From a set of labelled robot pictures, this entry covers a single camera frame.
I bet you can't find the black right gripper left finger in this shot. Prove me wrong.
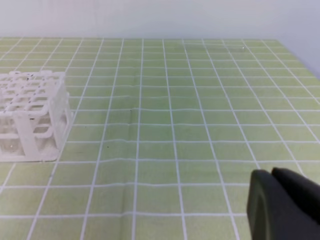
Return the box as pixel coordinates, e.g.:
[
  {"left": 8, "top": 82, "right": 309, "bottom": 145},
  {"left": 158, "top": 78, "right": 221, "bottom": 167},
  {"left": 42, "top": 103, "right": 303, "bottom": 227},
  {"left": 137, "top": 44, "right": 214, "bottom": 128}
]
[{"left": 246, "top": 169, "right": 284, "bottom": 240}]

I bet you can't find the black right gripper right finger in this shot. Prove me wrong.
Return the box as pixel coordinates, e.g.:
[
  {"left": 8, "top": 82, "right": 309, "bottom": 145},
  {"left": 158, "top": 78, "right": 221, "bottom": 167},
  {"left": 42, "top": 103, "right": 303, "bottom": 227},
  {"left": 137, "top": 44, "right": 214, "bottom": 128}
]
[{"left": 271, "top": 167, "right": 320, "bottom": 240}]

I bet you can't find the white test tube rack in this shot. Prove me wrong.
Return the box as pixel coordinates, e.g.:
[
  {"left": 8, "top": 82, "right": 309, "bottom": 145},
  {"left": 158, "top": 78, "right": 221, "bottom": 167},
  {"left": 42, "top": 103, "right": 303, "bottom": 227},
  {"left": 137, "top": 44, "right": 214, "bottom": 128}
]
[{"left": 0, "top": 70, "right": 73, "bottom": 163}]

